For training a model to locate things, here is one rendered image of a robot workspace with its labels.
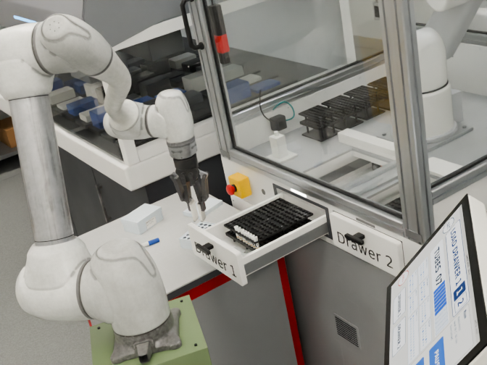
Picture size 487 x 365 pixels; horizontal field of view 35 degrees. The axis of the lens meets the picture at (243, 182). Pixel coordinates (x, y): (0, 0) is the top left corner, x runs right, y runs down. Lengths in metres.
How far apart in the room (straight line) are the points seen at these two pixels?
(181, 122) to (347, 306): 0.79
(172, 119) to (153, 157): 0.74
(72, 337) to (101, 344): 1.70
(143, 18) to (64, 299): 1.30
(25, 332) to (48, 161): 2.06
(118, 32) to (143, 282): 1.25
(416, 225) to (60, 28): 1.01
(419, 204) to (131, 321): 0.78
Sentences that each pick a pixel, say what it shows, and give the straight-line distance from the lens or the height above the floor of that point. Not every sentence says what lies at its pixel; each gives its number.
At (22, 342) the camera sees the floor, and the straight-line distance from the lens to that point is 3.90.
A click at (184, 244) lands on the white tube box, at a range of 2.62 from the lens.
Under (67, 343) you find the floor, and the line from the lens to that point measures 3.76.
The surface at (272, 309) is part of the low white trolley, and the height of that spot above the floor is 0.50.
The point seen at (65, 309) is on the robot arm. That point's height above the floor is 1.01.
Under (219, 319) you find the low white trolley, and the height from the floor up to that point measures 0.57.
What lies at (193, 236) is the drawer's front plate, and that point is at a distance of 2.41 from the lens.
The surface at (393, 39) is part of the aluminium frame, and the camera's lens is 1.86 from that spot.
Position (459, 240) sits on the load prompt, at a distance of 1.65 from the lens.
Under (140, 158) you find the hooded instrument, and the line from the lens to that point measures 3.04.
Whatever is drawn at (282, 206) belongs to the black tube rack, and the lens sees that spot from 2.46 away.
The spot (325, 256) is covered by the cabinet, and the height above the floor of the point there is 0.73.
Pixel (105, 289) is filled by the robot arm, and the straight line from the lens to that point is 1.92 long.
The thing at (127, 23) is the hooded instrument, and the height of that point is 1.44.
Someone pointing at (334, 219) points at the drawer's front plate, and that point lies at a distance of 2.30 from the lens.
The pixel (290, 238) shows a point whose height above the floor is 0.88.
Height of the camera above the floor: 2.01
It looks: 25 degrees down
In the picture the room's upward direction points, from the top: 12 degrees counter-clockwise
